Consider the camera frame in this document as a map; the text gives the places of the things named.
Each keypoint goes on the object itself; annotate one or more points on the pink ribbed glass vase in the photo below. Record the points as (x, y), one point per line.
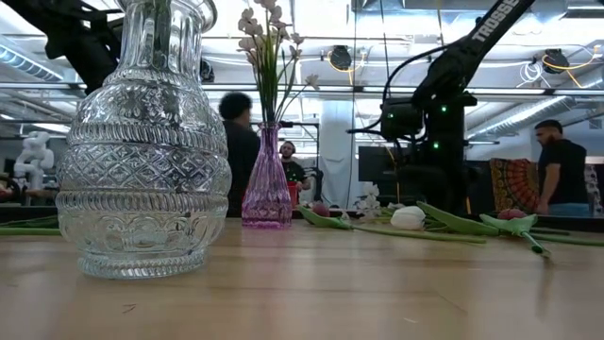
(266, 198)

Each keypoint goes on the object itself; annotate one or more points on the white small-blossom flower bunch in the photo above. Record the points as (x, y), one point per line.
(372, 204)
(269, 85)

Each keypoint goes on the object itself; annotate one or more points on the white tulip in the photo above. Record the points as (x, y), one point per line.
(408, 218)

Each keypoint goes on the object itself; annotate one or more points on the clear patterned glass vase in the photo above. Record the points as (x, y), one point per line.
(141, 165)

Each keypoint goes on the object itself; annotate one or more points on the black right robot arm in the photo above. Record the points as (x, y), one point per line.
(453, 66)

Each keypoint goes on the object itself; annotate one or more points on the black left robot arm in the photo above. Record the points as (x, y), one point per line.
(89, 52)

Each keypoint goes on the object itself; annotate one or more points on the person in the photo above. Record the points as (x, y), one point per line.
(561, 170)
(240, 151)
(292, 170)

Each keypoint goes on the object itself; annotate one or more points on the red box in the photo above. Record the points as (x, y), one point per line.
(292, 193)

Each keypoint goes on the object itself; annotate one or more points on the white floral patterned cloth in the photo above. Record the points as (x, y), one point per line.
(595, 189)

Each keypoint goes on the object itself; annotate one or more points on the black metal stand frame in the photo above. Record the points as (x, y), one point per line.
(302, 124)

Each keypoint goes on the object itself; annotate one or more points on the black ceiling rail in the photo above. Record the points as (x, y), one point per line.
(358, 89)

